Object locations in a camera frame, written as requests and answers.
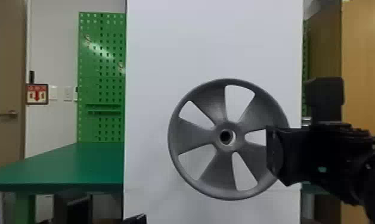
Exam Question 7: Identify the red and white wall sign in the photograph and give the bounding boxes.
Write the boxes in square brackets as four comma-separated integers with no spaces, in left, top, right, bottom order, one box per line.
[25,83,49,105]

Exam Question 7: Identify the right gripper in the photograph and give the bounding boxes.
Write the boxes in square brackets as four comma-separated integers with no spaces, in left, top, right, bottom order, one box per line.
[266,122,375,206]

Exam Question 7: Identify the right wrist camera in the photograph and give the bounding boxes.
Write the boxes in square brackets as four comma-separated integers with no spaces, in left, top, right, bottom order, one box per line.
[304,76,345,125]

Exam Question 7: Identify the white panel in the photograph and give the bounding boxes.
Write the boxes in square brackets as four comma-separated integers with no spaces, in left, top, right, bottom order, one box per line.
[123,0,304,224]

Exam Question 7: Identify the grey wheel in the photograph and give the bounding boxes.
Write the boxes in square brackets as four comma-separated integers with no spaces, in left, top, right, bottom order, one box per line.
[167,78,290,201]

